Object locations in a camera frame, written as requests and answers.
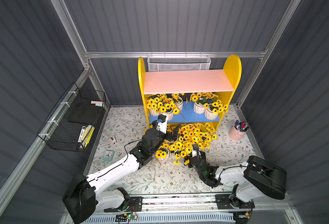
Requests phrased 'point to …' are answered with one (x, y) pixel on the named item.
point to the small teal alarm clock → (108, 155)
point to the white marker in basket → (81, 134)
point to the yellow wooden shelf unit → (188, 96)
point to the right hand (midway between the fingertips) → (191, 152)
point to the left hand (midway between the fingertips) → (171, 122)
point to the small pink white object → (112, 139)
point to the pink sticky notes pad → (97, 103)
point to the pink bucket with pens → (238, 131)
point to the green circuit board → (124, 217)
